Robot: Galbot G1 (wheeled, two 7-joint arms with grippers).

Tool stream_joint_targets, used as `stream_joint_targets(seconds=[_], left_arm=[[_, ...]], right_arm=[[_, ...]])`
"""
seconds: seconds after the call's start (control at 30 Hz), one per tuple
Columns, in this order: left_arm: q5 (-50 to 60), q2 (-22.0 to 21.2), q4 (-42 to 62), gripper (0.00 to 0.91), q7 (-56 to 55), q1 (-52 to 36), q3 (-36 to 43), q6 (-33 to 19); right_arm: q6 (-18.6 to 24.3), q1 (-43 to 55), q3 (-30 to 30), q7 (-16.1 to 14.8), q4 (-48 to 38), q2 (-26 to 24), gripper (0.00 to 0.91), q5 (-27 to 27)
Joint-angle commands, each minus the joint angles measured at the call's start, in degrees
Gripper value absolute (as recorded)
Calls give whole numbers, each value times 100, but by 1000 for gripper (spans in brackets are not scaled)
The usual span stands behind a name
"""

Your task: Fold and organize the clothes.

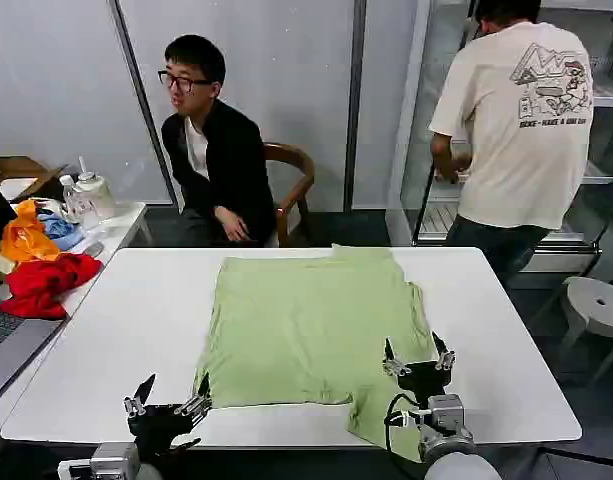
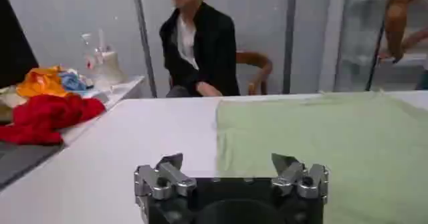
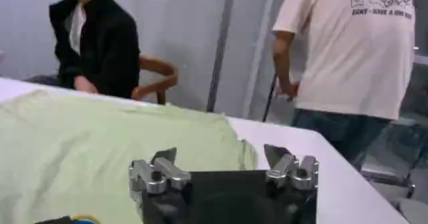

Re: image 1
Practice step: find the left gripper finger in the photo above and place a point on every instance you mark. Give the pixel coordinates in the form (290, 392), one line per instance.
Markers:
(142, 397)
(202, 395)

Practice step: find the small grey computer mouse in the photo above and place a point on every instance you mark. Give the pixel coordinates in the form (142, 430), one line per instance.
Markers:
(96, 249)

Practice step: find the cream white jug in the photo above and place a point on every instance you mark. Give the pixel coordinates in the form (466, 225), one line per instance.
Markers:
(100, 192)

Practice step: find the white side table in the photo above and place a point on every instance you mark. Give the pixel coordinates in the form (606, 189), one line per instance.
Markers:
(121, 225)

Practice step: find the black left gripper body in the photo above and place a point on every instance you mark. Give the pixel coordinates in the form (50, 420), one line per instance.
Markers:
(158, 422)

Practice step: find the person's right hand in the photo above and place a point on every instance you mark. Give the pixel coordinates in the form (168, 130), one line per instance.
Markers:
(233, 225)

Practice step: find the light blue cloth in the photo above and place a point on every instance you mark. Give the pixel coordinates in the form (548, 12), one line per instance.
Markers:
(61, 231)

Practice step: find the orange cloth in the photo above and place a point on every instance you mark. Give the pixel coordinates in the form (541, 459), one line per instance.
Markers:
(26, 240)

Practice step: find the person in black jacket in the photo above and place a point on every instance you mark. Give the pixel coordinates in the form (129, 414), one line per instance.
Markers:
(221, 165)

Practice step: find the grey laptop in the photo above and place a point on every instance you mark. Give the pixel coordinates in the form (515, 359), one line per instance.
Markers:
(8, 345)

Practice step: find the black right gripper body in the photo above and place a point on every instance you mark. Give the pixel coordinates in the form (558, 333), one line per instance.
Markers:
(426, 377)

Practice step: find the clear plastic water bottle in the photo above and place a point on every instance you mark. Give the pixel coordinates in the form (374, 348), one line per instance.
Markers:
(78, 202)

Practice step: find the light green shirt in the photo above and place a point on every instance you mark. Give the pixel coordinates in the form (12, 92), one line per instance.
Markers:
(306, 325)

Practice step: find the white round stool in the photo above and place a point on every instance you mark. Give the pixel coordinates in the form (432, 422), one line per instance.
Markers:
(593, 305)

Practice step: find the person in cream printed shirt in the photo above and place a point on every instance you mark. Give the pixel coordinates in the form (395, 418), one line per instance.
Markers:
(516, 140)

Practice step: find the brown wooden chair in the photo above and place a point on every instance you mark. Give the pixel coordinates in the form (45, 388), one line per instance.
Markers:
(296, 170)

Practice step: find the white glass-door display cabinet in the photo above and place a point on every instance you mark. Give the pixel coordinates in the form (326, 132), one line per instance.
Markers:
(606, 165)

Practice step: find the red cloth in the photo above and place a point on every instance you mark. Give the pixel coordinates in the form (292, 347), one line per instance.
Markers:
(46, 285)

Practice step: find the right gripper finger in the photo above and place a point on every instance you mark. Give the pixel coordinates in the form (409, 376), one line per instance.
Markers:
(393, 362)
(445, 356)

